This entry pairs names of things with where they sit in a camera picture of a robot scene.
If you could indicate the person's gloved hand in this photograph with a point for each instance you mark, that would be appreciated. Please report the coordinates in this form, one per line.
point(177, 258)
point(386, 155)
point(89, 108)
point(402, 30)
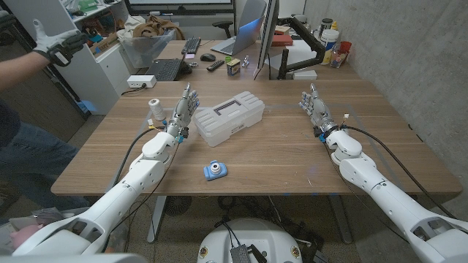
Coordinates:
point(55, 44)

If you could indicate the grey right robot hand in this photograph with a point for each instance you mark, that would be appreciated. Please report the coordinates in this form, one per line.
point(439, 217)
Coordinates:
point(320, 111)

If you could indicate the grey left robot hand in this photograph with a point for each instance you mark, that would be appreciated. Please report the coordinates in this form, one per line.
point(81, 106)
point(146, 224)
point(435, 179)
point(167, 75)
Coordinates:
point(181, 113)

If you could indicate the person's bare forearm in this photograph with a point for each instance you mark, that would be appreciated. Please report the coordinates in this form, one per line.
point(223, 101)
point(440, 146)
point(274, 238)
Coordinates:
point(18, 71)

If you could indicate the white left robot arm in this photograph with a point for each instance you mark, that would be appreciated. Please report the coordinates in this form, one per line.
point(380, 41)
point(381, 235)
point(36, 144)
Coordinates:
point(124, 193)

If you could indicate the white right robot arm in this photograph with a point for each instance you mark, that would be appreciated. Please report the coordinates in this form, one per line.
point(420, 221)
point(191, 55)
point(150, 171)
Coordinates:
point(387, 199)

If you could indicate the white thread spool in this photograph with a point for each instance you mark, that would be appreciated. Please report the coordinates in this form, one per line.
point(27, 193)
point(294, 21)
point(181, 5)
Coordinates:
point(157, 109)

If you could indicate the translucent white plastic toolbox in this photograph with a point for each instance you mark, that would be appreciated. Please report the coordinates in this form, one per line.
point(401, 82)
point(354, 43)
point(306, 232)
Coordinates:
point(228, 118)

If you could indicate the small white box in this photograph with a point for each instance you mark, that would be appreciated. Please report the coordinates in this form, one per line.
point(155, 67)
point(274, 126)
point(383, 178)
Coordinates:
point(305, 75)

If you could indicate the black flat keyboard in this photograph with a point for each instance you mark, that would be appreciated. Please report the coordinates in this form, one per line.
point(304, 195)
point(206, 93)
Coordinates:
point(164, 69)

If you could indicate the white shelf cabinet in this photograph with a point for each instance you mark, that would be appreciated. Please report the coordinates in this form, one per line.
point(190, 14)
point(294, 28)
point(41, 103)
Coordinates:
point(91, 76)

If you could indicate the white power strip box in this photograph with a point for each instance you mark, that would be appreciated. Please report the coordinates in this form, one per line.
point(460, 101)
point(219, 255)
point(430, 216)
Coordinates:
point(140, 81)

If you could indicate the black remote control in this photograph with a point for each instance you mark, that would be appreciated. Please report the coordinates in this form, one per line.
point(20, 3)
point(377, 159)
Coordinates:
point(215, 65)

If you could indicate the black computer mouse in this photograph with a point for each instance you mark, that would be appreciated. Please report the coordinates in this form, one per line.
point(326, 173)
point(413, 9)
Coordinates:
point(207, 57)

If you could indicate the black mechanical keyboard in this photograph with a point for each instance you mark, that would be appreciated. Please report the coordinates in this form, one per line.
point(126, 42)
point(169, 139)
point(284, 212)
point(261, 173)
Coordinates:
point(191, 45)

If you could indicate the red cup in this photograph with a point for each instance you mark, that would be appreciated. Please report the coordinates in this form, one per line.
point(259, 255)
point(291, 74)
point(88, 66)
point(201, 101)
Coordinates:
point(344, 47)

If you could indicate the small yellow green tin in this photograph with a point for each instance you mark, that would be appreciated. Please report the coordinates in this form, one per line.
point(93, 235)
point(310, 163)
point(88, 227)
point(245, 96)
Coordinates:
point(233, 68)

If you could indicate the white plastic tub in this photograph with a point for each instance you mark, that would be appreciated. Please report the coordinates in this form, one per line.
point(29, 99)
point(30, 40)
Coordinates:
point(330, 39)

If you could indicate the clear plastic storage bin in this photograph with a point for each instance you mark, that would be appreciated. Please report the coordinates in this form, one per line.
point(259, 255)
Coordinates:
point(146, 49)

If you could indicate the red flat box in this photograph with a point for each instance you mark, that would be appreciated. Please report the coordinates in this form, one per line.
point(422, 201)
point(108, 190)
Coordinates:
point(282, 40)

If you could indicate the small silver figure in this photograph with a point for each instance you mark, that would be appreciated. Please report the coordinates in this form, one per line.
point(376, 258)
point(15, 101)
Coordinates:
point(245, 61)

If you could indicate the dark lidded jar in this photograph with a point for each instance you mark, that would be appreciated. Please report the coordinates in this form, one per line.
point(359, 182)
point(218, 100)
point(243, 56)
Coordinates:
point(325, 25)

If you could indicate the brown cloth jacket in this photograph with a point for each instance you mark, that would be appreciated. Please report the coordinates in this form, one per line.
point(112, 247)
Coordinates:
point(155, 26)

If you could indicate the black round fan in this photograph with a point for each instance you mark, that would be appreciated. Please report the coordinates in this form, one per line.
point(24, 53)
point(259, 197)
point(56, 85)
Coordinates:
point(178, 205)

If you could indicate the silver laptop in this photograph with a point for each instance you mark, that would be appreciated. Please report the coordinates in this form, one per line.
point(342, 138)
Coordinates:
point(241, 38)

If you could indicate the computer monitor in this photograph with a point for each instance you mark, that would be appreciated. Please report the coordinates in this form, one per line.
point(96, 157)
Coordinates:
point(268, 29)

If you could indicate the black office chair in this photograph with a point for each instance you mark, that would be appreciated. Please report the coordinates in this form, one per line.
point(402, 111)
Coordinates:
point(223, 25)

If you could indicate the grey table leg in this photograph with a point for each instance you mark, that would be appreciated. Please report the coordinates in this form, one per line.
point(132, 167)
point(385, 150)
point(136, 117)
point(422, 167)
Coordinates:
point(156, 219)
point(342, 219)

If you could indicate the person's body in jeans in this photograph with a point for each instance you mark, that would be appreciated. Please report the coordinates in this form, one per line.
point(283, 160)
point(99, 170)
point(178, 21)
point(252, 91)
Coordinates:
point(29, 157)

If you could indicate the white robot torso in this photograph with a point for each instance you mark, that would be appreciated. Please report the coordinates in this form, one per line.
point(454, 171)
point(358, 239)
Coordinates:
point(252, 237)

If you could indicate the pink soft item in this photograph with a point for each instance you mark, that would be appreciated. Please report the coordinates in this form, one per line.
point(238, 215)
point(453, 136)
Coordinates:
point(23, 235)

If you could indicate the blue toy camera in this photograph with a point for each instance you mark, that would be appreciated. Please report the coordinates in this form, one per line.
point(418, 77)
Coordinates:
point(215, 171)

